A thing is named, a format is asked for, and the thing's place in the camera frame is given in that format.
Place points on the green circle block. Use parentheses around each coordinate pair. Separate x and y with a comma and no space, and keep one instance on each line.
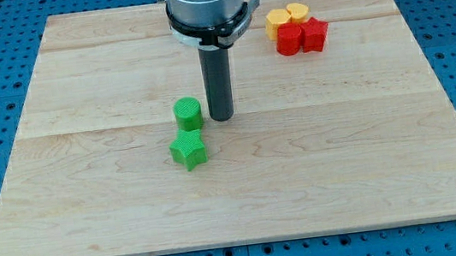
(188,115)

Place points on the red circle block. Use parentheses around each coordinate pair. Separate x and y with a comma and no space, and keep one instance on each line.
(288,40)

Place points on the green star block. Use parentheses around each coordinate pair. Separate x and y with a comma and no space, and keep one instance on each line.
(188,149)

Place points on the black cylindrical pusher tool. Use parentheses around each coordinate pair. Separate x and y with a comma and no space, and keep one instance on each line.
(217,83)

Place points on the wooden board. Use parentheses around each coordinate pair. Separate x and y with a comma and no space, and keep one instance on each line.
(360,136)

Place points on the yellow hexagon block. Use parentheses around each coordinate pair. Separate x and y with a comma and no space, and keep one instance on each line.
(273,20)

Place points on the red star block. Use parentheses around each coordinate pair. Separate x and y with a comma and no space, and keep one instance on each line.
(314,35)

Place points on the yellow heart block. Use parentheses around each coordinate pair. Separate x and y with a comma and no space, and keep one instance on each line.
(298,12)

